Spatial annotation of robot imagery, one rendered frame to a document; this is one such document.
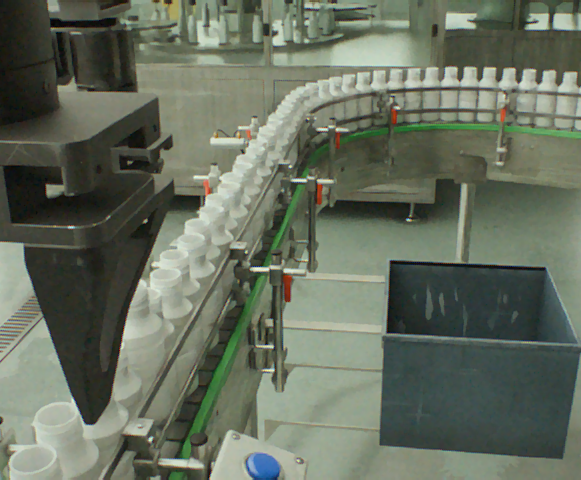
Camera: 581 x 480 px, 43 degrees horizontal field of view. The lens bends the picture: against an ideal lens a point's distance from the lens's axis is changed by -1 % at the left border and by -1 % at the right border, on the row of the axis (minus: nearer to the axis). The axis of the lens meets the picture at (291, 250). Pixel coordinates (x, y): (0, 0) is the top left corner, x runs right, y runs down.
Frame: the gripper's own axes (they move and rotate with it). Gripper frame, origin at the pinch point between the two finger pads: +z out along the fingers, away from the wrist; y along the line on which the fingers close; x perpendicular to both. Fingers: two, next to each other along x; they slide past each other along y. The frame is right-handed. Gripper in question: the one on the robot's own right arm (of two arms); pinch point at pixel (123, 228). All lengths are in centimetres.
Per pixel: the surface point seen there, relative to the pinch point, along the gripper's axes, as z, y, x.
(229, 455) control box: 14.9, -13.6, 15.5
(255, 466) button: 14.8, -16.1, 16.8
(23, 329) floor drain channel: 126, 131, -193
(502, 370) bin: 38, -45, -38
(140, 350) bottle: 12.6, -1.4, 2.7
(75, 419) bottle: 10.5, -1.0, 17.8
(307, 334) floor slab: 127, 7, -204
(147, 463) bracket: 18.6, -4.9, 13.0
